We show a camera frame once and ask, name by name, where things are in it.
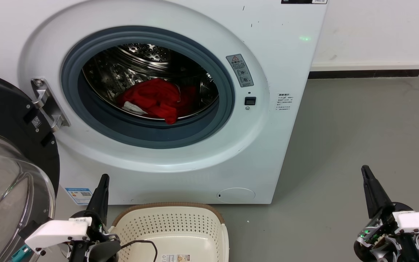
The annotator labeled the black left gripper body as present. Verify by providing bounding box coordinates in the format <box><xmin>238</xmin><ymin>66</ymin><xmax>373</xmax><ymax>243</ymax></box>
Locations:
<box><xmin>64</xmin><ymin>210</ymin><xmax>121</xmax><ymax>262</ymax></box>

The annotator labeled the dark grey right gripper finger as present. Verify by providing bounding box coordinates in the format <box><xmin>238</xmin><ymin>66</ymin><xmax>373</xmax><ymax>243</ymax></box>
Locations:
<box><xmin>366</xmin><ymin>165</ymin><xmax>395</xmax><ymax>216</ymax></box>
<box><xmin>362</xmin><ymin>165</ymin><xmax>382</xmax><ymax>219</ymax></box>

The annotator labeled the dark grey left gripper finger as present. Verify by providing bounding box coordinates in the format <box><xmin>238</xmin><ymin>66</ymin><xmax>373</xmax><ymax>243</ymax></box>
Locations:
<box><xmin>98</xmin><ymin>174</ymin><xmax>110</xmax><ymax>227</ymax></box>
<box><xmin>85</xmin><ymin>174</ymin><xmax>105</xmax><ymax>221</ymax></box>

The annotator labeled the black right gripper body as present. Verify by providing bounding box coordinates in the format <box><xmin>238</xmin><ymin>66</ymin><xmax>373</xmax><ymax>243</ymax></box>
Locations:
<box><xmin>353</xmin><ymin>202</ymin><xmax>419</xmax><ymax>262</ymax></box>

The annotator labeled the red and white garment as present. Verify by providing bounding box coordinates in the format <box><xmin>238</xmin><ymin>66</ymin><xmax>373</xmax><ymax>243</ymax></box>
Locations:
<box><xmin>117</xmin><ymin>78</ymin><xmax>197</xmax><ymax>125</ymax></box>

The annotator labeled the cream perforated laundry basket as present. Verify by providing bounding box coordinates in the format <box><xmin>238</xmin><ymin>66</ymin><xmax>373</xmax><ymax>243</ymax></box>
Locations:
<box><xmin>108</xmin><ymin>202</ymin><xmax>230</xmax><ymax>262</ymax></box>

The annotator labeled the black glass washer door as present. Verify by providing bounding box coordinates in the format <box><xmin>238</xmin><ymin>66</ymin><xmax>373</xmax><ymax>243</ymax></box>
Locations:
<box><xmin>0</xmin><ymin>71</ymin><xmax>61</xmax><ymax>262</ymax></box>

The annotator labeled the stainless steel washing machine drum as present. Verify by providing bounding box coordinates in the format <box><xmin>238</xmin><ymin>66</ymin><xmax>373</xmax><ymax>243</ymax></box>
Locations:
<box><xmin>82</xmin><ymin>43</ymin><xmax>220</xmax><ymax>120</ymax></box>

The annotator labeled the blue energy label sticker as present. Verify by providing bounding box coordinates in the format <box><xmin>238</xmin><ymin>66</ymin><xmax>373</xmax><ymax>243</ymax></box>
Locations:
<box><xmin>65</xmin><ymin>187</ymin><xmax>93</xmax><ymax>205</ymax></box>

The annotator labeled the grey rubber door gasket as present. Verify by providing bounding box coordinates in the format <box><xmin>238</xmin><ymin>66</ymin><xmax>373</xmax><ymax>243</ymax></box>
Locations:
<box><xmin>61</xmin><ymin>25</ymin><xmax>235</xmax><ymax>149</ymax></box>

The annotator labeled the silver door hinge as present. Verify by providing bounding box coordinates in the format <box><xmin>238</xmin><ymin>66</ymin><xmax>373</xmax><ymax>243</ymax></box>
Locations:
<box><xmin>31</xmin><ymin>78</ymin><xmax>71</xmax><ymax>132</ymax></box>

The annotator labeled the white front-load washing machine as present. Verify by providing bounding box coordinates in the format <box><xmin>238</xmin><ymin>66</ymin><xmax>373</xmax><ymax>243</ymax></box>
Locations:
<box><xmin>0</xmin><ymin>0</ymin><xmax>328</xmax><ymax>205</ymax></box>

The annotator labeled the small printed text label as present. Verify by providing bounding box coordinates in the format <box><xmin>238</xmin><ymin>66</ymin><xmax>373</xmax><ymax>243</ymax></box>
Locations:
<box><xmin>276</xmin><ymin>93</ymin><xmax>294</xmax><ymax>111</ymax></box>

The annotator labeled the round drain filter cover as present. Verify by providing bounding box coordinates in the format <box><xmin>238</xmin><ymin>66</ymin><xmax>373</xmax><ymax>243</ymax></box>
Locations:
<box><xmin>217</xmin><ymin>187</ymin><xmax>256</xmax><ymax>203</ymax></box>

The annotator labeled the grey warning sticker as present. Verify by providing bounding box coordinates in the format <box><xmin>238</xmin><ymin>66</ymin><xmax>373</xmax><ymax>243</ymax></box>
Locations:
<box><xmin>226</xmin><ymin>54</ymin><xmax>254</xmax><ymax>88</ymax></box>

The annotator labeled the white wall skirting board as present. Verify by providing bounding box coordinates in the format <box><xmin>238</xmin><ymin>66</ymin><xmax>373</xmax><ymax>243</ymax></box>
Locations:
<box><xmin>308</xmin><ymin>60</ymin><xmax>419</xmax><ymax>79</ymax></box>

